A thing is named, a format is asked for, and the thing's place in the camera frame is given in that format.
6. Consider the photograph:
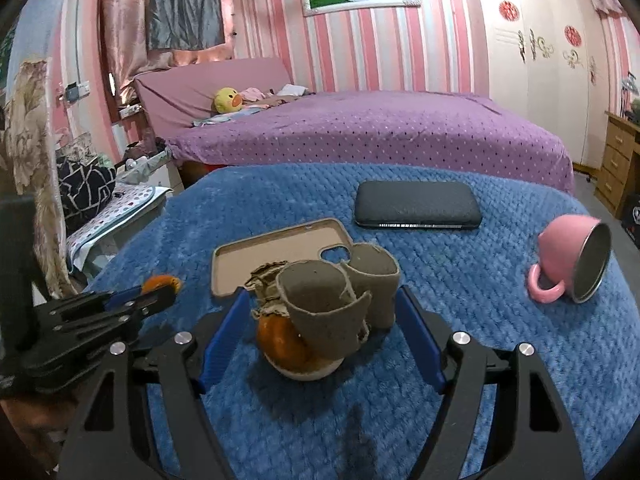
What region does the white wardrobe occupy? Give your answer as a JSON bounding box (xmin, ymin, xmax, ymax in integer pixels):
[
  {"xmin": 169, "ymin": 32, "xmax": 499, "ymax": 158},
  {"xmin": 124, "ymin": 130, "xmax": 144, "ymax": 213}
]
[{"xmin": 470, "ymin": 0, "xmax": 608, "ymax": 168}]

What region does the black phone wallet case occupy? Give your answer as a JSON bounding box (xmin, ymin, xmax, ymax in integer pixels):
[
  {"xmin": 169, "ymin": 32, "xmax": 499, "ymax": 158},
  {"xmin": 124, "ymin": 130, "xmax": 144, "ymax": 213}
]
[{"xmin": 353, "ymin": 180, "xmax": 483, "ymax": 231}]

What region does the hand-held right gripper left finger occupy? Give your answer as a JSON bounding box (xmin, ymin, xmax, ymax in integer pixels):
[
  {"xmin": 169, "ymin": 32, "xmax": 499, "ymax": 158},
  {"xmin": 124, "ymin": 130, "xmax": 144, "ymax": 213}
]
[{"xmin": 57, "ymin": 287, "xmax": 253, "ymax": 480}]

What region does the pink bed headboard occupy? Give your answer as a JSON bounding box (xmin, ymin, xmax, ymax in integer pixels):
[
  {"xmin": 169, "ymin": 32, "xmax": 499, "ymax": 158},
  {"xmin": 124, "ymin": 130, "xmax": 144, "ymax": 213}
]
[{"xmin": 132, "ymin": 56, "xmax": 296, "ymax": 148}]

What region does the light blue cloth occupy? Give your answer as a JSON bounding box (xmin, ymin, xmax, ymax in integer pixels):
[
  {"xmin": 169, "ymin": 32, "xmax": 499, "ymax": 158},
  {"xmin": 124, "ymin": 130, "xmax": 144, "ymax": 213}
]
[{"xmin": 192, "ymin": 107, "xmax": 261, "ymax": 128}]

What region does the brown paper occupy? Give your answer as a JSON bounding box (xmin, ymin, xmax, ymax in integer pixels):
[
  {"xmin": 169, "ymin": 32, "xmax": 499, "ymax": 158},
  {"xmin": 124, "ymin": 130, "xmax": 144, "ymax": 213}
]
[{"xmin": 249, "ymin": 261, "xmax": 293, "ymax": 321}]

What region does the orange fruit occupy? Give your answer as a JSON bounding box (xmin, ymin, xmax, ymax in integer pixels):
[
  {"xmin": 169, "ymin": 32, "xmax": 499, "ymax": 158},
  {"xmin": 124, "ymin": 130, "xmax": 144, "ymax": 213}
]
[{"xmin": 256, "ymin": 314, "xmax": 321, "ymax": 372}]

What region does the black box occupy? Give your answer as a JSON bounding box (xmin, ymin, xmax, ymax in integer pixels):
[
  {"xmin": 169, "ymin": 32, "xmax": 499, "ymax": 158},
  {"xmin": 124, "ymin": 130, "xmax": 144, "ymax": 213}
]
[{"xmin": 620, "ymin": 195, "xmax": 640, "ymax": 248}]

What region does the floral beige curtain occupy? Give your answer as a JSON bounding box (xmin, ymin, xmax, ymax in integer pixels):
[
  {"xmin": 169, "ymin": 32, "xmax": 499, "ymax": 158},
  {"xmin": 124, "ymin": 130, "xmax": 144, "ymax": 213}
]
[{"xmin": 0, "ymin": 57, "xmax": 76, "ymax": 301}]

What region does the white round lid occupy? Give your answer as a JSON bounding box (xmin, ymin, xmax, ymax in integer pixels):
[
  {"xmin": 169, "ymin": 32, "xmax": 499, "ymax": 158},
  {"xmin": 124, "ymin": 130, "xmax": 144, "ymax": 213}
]
[{"xmin": 267, "ymin": 352, "xmax": 346, "ymax": 382}]

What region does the grey curtain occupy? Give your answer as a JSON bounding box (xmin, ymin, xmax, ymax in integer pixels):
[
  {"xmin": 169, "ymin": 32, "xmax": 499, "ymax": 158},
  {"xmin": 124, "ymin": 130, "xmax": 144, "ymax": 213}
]
[{"xmin": 146, "ymin": 0, "xmax": 226, "ymax": 52}]

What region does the pink cup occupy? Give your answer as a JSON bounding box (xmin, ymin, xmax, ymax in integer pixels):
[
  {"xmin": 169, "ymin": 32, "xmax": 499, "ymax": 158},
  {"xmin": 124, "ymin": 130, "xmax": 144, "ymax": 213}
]
[{"xmin": 527, "ymin": 214, "xmax": 613, "ymax": 305}]

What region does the wall switch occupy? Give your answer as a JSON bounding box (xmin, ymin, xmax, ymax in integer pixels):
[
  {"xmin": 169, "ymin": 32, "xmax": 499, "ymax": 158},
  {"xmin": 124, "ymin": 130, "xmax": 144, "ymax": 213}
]
[{"xmin": 59, "ymin": 80, "xmax": 92, "ymax": 102}]

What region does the desk lamp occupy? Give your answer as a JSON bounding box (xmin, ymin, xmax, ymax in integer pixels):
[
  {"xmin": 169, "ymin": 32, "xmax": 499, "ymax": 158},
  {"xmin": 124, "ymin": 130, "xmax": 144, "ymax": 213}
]
[{"xmin": 619, "ymin": 72, "xmax": 640, "ymax": 111}]

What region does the shiny pink curtain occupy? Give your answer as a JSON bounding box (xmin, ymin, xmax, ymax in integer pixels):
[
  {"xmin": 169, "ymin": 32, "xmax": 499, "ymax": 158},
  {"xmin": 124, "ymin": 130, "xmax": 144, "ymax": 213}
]
[{"xmin": 97, "ymin": 0, "xmax": 236, "ymax": 106}]

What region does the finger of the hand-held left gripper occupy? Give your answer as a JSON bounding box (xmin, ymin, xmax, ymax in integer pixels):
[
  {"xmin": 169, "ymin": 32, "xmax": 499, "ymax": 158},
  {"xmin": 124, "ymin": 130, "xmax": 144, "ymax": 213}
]
[
  {"xmin": 35, "ymin": 285, "xmax": 176, "ymax": 323},
  {"xmin": 35, "ymin": 310, "xmax": 146, "ymax": 361}
]

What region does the black white patterned bag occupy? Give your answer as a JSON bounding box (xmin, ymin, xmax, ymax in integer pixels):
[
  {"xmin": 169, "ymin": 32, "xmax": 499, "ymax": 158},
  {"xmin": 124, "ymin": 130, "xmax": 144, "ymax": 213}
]
[{"xmin": 55, "ymin": 152, "xmax": 118, "ymax": 233}]

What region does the purple bed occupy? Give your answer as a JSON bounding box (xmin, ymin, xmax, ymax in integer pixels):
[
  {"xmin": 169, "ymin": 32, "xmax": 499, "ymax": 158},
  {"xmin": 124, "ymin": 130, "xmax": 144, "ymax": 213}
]
[{"xmin": 167, "ymin": 91, "xmax": 576, "ymax": 196}]

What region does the tan phone case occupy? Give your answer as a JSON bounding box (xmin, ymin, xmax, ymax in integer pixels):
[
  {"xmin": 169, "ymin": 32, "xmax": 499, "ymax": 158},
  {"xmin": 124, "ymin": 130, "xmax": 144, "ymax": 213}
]
[{"xmin": 210, "ymin": 217, "xmax": 353, "ymax": 301}]

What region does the pile of clothes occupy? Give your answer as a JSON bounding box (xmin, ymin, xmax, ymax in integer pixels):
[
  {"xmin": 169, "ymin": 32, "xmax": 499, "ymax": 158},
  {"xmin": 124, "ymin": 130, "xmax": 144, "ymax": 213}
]
[{"xmin": 122, "ymin": 137, "xmax": 173, "ymax": 183}]

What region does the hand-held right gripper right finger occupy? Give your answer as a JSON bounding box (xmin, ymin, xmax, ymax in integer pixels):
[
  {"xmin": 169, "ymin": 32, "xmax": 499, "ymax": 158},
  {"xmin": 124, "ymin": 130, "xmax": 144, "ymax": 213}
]
[{"xmin": 395, "ymin": 285, "xmax": 586, "ymax": 480}]

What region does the yellow duck plush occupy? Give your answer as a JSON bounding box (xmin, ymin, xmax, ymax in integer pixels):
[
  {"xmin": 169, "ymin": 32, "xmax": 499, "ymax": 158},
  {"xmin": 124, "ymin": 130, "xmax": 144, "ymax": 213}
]
[{"xmin": 214, "ymin": 86, "xmax": 244, "ymax": 115}]

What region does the polka dot mat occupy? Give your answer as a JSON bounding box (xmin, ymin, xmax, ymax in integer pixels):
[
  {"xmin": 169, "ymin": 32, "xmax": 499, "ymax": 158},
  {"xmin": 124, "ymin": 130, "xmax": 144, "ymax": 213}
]
[{"xmin": 65, "ymin": 184, "xmax": 173, "ymax": 273}]

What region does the wooden desk with drawers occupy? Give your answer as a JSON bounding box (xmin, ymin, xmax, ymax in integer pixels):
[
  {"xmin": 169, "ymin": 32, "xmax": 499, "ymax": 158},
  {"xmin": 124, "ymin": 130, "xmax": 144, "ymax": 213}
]
[{"xmin": 594, "ymin": 110, "xmax": 640, "ymax": 221}]

